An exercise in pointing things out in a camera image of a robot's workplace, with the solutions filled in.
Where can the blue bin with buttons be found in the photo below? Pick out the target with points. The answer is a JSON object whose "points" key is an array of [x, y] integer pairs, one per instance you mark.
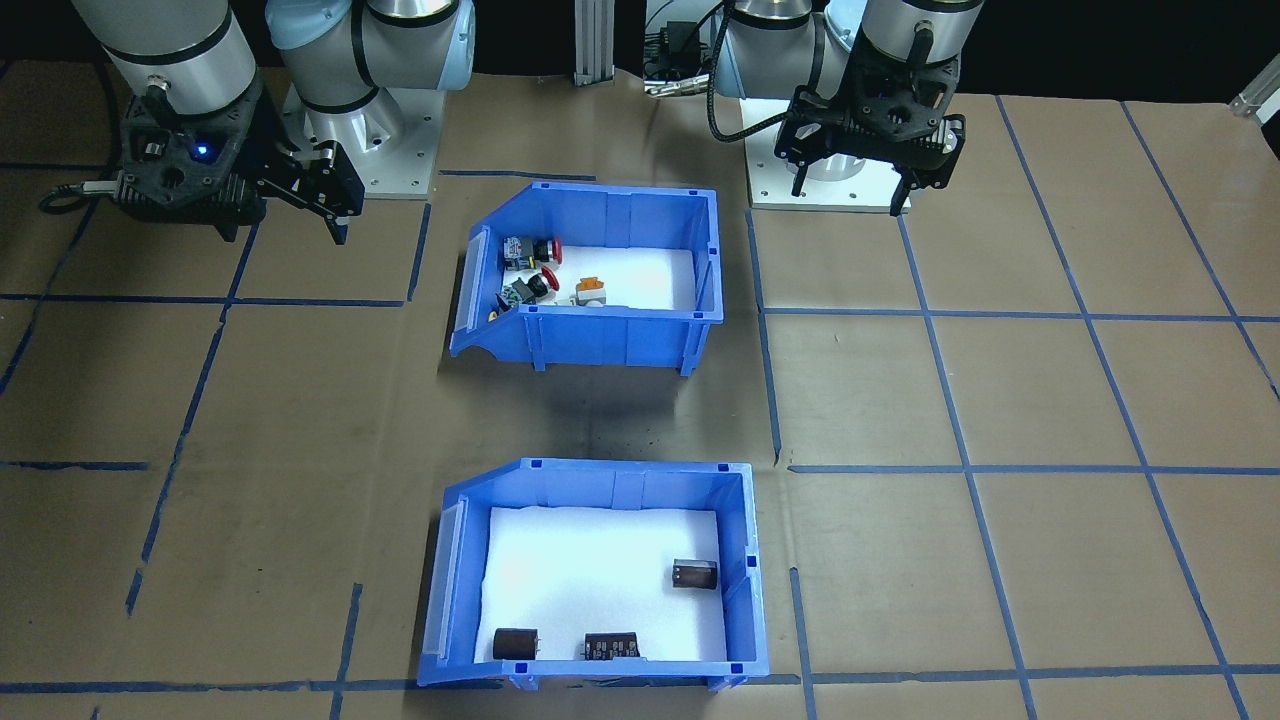
{"points": [[600, 340]]}

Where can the blue bin with dark components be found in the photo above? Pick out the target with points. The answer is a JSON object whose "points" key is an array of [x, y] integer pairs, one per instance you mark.
{"points": [[600, 485]]}

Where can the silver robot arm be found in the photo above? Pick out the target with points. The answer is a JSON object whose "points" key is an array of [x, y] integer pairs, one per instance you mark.
{"points": [[170, 40], [920, 25]]}

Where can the black electronic box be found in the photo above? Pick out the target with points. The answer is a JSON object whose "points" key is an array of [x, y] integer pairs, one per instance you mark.
{"points": [[680, 45]]}

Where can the red button with grey body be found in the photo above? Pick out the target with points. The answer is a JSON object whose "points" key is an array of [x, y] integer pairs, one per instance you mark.
{"points": [[530, 250]]}

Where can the red button with black body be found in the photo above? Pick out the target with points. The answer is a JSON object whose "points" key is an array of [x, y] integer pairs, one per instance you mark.
{"points": [[528, 290]]}

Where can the white foam pad under buttons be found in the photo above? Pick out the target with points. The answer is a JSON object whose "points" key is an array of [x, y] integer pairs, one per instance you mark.
{"points": [[650, 275]]}

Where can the white orange contact block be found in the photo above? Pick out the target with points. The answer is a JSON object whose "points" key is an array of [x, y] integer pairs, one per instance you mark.
{"points": [[590, 292]]}

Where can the aluminium profile bar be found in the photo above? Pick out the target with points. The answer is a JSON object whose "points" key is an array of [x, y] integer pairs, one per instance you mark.
{"points": [[1258, 100]]}

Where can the dark brown relay block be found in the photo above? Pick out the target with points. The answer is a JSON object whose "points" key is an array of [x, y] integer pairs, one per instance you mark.
{"points": [[693, 574]]}

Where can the white foam pad under components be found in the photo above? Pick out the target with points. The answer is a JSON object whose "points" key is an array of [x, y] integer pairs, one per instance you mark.
{"points": [[580, 580]]}

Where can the black cylinder capacitor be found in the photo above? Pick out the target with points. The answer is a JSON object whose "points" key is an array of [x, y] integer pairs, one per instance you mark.
{"points": [[515, 643]]}

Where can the black ribbed component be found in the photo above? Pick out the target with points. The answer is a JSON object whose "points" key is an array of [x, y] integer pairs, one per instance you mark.
{"points": [[610, 646]]}

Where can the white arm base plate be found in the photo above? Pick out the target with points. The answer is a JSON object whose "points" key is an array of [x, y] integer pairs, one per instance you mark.
{"points": [[420, 150], [770, 190]]}

